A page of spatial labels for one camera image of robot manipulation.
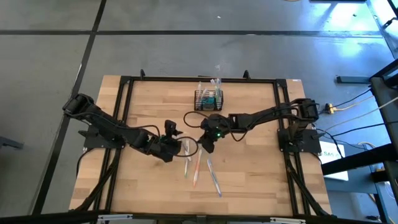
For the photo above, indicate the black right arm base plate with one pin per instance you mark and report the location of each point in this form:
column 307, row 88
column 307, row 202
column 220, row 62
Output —
column 311, row 146

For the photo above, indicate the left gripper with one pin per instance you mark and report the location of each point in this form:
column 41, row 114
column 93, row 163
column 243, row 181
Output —
column 155, row 146

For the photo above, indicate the black floor bar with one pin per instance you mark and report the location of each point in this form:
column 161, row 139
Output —
column 351, row 79

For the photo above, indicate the black aluminium table frame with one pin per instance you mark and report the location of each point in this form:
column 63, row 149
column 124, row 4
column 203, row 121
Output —
column 171, row 79

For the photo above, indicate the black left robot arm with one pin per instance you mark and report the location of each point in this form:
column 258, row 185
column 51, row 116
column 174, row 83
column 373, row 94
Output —
column 109, row 127

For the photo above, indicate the black gantry crossbeam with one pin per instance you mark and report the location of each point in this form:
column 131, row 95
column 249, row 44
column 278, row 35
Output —
column 46, row 218

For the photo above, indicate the yellow power plug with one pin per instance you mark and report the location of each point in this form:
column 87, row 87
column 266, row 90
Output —
column 332, row 109

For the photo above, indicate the black side beam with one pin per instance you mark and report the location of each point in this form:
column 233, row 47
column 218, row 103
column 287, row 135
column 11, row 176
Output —
column 357, row 160

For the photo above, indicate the grey floor bracket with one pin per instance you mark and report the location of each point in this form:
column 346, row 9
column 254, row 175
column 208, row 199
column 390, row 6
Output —
column 9, row 143

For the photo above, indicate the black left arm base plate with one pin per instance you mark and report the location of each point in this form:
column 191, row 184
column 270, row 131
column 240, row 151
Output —
column 90, row 143

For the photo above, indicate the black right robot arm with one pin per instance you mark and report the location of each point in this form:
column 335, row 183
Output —
column 264, row 116

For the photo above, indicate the silver frame bracket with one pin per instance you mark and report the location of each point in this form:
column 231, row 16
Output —
column 287, row 221
column 115, row 217

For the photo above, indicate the dark grey side table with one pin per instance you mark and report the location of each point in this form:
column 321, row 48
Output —
column 384, row 90

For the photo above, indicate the white paper sign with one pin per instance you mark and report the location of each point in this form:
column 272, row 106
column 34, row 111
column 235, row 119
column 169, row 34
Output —
column 337, row 175

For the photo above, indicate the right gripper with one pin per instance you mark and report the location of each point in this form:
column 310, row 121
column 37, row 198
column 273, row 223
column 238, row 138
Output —
column 219, row 124

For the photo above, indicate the black frame clamp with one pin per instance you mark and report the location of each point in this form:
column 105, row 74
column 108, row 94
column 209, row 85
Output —
column 142, row 74
column 246, row 74

